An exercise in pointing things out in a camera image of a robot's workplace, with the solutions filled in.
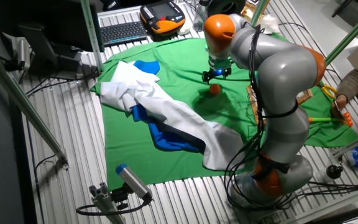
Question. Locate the black keyboard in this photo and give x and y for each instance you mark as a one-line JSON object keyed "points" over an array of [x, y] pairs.
{"points": [[123, 32]]}

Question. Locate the silver camera with blue end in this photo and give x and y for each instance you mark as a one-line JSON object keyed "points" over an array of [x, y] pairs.
{"points": [[134, 182]]}

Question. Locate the orange mini basketball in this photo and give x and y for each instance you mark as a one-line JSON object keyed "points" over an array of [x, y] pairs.
{"points": [[215, 89]]}

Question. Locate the silver camera on mount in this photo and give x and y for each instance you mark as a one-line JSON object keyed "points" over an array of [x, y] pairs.
{"points": [[23, 53]]}

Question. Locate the small white rounded object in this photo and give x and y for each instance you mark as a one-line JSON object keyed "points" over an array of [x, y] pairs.
{"points": [[185, 28]]}

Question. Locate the white fluffy material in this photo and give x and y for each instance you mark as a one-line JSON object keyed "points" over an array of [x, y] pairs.
{"points": [[270, 24]]}

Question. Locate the green cloth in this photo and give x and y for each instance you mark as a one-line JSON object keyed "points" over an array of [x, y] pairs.
{"points": [[135, 146]]}

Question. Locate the blue cloth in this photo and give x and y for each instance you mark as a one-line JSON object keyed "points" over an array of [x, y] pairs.
{"points": [[166, 140]]}

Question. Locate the grey aluminium frame beam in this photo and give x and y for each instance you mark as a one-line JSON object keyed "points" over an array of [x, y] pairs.
{"points": [[20, 99]]}

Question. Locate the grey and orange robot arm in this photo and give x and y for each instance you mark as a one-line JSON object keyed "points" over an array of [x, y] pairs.
{"points": [[284, 71]]}

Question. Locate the orange and grey teach pendant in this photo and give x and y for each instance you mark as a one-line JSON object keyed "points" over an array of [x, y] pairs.
{"points": [[163, 17]]}

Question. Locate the wooden framed basketball hoop backboard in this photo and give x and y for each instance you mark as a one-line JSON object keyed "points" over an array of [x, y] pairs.
{"points": [[304, 96]]}

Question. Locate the black computer monitor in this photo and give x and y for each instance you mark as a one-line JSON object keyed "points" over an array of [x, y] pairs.
{"points": [[57, 21]]}

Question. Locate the white cloth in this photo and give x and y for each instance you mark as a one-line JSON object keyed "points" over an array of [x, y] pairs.
{"points": [[166, 105]]}

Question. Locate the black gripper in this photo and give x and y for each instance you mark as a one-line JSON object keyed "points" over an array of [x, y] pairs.
{"points": [[219, 66]]}

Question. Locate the green metal frame post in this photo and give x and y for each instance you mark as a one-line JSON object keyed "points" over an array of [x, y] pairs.
{"points": [[350, 34], [92, 34], [258, 11]]}

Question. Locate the aluminium profile camera bracket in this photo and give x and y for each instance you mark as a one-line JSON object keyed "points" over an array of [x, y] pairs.
{"points": [[104, 202]]}

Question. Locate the clear bottle with black cap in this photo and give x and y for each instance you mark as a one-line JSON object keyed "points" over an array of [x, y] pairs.
{"points": [[334, 171]]}

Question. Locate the clear glass bottle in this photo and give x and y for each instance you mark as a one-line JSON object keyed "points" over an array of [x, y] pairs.
{"points": [[201, 17]]}

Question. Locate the grey aluminium frame bar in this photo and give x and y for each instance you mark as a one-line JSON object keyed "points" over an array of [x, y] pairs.
{"points": [[356, 143]]}

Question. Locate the person's hand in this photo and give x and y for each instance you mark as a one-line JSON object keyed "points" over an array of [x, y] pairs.
{"points": [[340, 102]]}

